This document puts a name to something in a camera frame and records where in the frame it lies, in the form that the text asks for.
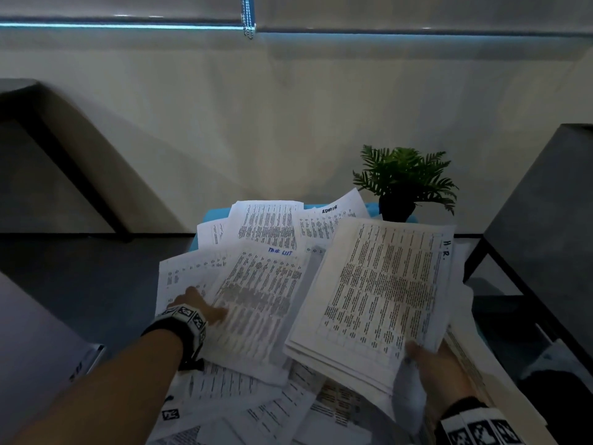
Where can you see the person's left hand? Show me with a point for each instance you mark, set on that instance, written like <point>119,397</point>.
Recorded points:
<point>194,301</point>

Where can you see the person's right hand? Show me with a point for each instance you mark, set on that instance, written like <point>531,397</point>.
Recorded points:
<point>444,384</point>

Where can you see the paper sheet with blue handwriting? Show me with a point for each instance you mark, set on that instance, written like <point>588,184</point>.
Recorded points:
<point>259,301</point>

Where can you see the printed papers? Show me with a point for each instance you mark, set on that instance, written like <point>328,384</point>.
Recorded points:
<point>264,222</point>

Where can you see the stack of collected papers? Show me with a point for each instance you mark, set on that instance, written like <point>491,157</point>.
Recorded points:
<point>380,291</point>

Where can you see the person's left forearm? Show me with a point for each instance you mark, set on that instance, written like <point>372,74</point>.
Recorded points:
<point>106,393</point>

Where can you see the person's black trouser leg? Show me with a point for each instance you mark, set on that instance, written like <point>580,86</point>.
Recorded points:
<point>565,407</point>

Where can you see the green potted fern plant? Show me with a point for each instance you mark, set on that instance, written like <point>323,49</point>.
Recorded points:
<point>396,208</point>

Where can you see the dark grey black-framed desk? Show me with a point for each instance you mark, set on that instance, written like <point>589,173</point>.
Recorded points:
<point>14,88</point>

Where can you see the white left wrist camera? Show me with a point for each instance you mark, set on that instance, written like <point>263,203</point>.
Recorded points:
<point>170,414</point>

